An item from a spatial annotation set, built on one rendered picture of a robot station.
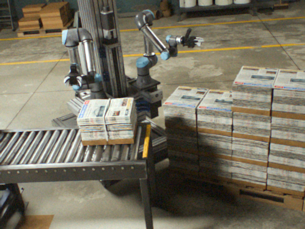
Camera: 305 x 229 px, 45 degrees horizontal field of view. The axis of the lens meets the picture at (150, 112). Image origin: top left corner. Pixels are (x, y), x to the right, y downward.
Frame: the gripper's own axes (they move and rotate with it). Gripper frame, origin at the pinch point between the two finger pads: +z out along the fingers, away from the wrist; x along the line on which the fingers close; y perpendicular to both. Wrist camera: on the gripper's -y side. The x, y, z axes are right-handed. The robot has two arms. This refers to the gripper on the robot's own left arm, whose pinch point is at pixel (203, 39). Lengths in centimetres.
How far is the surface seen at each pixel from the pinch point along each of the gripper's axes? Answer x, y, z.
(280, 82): 33, 12, 73
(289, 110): 45, 27, 82
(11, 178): 171, 29, -73
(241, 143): 52, 61, 49
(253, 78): 32, 13, 52
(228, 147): 54, 66, 39
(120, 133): 114, 19, -17
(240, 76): 31, 13, 42
